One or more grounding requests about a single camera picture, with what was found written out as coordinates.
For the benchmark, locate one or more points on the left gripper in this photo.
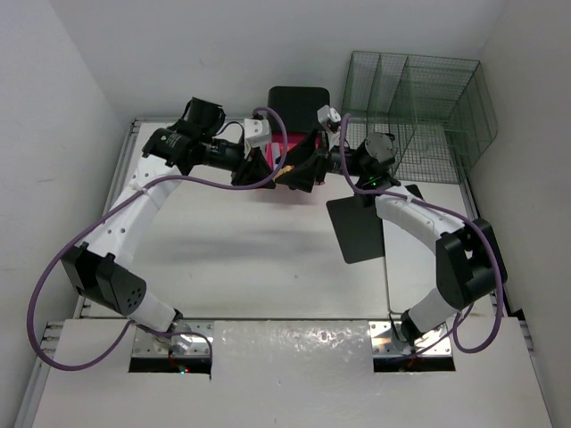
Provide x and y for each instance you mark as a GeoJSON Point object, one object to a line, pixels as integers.
{"type": "Point", "coordinates": [253, 168]}

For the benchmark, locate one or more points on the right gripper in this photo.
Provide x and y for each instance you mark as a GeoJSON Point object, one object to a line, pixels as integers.
{"type": "Point", "coordinates": [329, 157]}

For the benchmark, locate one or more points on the pale orange highlighter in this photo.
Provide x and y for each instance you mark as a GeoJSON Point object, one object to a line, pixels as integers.
{"type": "Point", "coordinates": [284, 170]}

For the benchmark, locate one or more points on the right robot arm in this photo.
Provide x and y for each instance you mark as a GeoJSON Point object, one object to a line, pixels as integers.
{"type": "Point", "coordinates": [468, 261]}

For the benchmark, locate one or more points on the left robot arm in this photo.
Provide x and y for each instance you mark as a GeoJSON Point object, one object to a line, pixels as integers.
{"type": "Point", "coordinates": [98, 263]}

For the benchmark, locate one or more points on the black drawer cabinet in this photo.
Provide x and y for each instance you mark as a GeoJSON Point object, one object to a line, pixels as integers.
{"type": "Point", "coordinates": [297, 106]}

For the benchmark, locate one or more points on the black clipboard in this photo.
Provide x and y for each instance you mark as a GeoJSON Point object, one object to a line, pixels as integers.
{"type": "Point", "coordinates": [358, 228]}

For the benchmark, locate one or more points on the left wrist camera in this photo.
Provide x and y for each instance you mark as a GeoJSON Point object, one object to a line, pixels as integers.
{"type": "Point", "coordinates": [257, 133]}

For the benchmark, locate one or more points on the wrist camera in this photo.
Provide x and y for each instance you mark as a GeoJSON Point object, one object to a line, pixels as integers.
{"type": "Point", "coordinates": [257, 133]}
{"type": "Point", "coordinates": [329, 118]}

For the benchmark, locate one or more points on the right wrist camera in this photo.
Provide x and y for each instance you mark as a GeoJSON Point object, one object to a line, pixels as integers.
{"type": "Point", "coordinates": [329, 118]}

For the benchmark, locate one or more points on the green wire mesh organizer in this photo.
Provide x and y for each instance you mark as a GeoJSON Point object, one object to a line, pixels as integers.
{"type": "Point", "coordinates": [438, 109]}

